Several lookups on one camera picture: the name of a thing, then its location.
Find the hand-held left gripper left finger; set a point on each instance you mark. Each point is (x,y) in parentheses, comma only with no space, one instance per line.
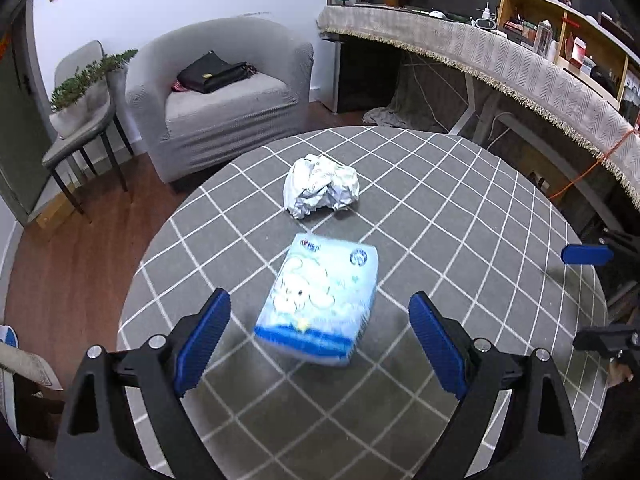
(200,345)

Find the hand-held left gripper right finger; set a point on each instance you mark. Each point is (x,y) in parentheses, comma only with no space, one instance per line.
(437,345)

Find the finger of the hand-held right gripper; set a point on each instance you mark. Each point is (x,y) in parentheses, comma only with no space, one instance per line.
(605,339)
(585,254)

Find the blue tissue pack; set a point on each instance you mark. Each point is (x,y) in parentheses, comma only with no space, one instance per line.
(315,300)

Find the person's right hand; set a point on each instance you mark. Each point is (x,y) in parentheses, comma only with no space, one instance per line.
(620,372)

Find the round table, grey checked cloth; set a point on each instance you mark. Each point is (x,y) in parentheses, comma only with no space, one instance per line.
(450,200)

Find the beige patterned table cloth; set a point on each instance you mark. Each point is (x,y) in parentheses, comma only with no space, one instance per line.
(30,367)

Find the white desk leg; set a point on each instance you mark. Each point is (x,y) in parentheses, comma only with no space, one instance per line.
(470,105)

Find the flat cardboard box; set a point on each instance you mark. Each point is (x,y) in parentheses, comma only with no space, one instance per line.
(55,210)

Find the crumpled white paper ball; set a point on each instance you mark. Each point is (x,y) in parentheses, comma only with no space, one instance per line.
(320,185)

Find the long desk with fringed cloth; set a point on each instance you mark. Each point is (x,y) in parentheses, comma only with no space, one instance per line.
(500,55)

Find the grey armchair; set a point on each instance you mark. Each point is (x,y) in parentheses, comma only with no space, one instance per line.
(215,120)

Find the grey blanket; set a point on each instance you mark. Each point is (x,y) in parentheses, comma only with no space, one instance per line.
(405,105)

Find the grey dining chair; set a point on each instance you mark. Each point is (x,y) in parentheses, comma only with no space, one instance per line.
(70,145)

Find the wooden desk shelf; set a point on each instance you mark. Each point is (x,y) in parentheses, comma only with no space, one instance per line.
(570,15)

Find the grey-green door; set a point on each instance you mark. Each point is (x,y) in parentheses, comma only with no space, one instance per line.
(20,160)

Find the pink patterned pouch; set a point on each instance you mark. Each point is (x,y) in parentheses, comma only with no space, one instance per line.
(179,86)

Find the small white bottle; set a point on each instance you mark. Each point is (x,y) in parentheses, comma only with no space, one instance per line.
(487,12)

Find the potted green plant white pot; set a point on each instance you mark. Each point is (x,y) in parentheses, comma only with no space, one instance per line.
(70,115)
(117,82)

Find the black handbag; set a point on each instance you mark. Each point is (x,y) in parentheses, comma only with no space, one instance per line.
(210,74)

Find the white computer mouse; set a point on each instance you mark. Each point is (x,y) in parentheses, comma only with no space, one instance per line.
(437,14)

